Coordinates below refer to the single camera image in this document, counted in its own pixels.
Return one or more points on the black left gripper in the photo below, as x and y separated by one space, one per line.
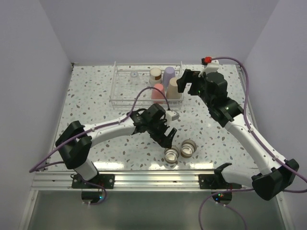
159 137

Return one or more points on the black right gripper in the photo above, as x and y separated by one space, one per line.
188 77

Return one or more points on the beige plastic cup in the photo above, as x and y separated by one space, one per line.
172 90

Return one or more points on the lavender plastic cup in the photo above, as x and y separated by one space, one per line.
168 74

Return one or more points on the red plastic cup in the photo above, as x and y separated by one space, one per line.
158 92

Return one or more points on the steel cup brown band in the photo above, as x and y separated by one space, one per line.
155 76

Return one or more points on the clear glass cup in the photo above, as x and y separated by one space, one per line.
134 78

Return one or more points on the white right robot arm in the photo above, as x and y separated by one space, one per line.
276 173

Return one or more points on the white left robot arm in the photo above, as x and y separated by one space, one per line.
76 141

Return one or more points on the steel cup middle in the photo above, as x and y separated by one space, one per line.
172 154

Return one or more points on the steel cup right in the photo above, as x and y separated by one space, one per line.
188 147

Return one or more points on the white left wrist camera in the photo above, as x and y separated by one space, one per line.
171 115

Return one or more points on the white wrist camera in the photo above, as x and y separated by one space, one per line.
171 115
210 65

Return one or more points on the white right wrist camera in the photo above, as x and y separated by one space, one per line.
210 65

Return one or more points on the white wire dish rack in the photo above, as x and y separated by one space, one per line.
123 94

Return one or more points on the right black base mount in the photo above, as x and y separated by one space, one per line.
210 181

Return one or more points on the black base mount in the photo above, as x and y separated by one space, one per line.
210 181
93 191

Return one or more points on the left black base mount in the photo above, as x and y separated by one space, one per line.
93 191

